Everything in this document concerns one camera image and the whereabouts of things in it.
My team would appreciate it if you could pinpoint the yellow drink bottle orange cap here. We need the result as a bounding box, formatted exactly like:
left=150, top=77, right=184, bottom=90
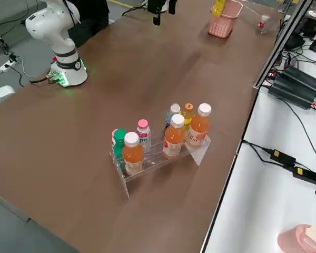
left=183, top=103, right=195, bottom=138
left=210, top=0, right=229, bottom=17

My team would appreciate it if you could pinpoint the pink plastic basket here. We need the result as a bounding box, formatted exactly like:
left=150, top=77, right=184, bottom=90
left=208, top=0, right=244, bottom=38

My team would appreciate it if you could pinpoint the clear acrylic drinks tray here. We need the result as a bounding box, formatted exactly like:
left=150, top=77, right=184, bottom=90
left=109, top=133, right=212, bottom=201

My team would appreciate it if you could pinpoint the person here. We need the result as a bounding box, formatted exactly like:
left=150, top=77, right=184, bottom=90
left=67, top=0, right=111, bottom=48

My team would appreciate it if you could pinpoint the small red white bottle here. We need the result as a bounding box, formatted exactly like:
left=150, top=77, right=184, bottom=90
left=258, top=14, right=270, bottom=34

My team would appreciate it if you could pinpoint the blue label bottle white cap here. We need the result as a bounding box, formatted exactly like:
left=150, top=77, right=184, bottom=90
left=165, top=103, right=181, bottom=132

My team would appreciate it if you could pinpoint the orange juice bottle white cap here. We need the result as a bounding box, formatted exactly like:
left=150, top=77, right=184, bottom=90
left=185, top=103, right=212, bottom=148
left=122, top=131, right=145, bottom=176
left=162, top=113, right=186, bottom=159

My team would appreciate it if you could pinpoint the green plastic bottle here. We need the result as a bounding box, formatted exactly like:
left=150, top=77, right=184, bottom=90
left=113, top=129, right=127, bottom=169

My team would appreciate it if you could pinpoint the black power brick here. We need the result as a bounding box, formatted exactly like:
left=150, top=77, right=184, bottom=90
left=281, top=65, right=316, bottom=92
left=268, top=78, right=316, bottom=112

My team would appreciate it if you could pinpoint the white power strip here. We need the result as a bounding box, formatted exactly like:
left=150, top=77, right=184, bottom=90
left=0, top=58, right=19, bottom=74

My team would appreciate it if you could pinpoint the white box yellow sticker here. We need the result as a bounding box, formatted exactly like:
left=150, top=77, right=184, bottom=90
left=0, top=85, right=16, bottom=105

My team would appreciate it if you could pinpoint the black adapter yellow label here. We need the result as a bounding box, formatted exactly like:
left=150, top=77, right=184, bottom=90
left=292, top=165, right=316, bottom=185
left=269, top=148, right=298, bottom=167

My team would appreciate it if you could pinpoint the pink round container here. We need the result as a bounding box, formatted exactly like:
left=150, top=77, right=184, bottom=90
left=277, top=223, right=316, bottom=253

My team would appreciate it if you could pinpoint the aluminium frame post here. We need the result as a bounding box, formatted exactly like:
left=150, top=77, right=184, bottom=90
left=252, top=0, right=314, bottom=90

